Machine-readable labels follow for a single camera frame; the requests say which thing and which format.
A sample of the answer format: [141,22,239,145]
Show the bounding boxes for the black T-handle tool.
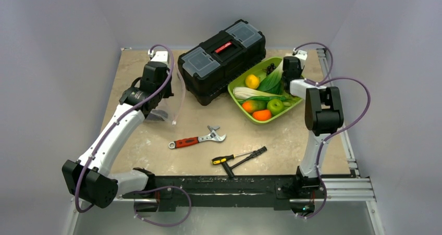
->
[221,146,267,178]

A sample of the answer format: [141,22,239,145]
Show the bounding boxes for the yellow black screwdriver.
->
[211,151,253,165]

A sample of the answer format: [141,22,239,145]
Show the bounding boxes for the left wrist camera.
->
[148,50,170,64]

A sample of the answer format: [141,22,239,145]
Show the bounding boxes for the black plastic toolbox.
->
[177,19,266,106]

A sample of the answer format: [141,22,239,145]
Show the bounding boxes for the toy black grapes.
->
[265,63,276,76]

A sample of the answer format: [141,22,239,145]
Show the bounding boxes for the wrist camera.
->
[292,49,308,61]
[148,50,170,64]

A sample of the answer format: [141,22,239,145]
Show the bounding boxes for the toy yellow lemon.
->
[244,74,261,90]

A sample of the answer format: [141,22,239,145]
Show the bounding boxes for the clear zip top bag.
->
[146,68,186,126]

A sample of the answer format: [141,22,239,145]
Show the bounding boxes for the red handled adjustable wrench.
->
[168,126,226,149]

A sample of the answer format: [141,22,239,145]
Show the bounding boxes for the toy green apple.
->
[267,99,285,116]

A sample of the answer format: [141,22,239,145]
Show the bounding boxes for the toy purple eggplant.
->
[146,109,168,121]

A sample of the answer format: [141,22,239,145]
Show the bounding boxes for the toy green bean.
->
[237,95,302,105]

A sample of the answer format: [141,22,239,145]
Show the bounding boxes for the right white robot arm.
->
[281,56,344,197]

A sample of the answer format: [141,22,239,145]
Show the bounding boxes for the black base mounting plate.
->
[124,174,327,214]

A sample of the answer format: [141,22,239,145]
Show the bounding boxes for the toy orange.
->
[252,109,272,121]

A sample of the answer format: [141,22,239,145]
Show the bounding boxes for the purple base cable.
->
[133,185,193,228]

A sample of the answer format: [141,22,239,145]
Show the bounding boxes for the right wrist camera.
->
[292,49,308,61]

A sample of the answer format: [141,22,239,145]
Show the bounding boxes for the toy mango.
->
[241,100,267,114]

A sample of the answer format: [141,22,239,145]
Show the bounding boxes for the green plastic tray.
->
[227,57,302,125]

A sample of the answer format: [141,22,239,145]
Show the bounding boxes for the toy leek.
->
[231,86,276,100]

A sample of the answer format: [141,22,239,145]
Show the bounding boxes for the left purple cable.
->
[74,44,176,214]

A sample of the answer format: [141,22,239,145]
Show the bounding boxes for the toy bok choy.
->
[257,65,283,94]

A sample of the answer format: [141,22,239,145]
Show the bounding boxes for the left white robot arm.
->
[62,61,173,208]

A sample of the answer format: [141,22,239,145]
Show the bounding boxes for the aluminium frame rail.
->
[316,48,386,235]

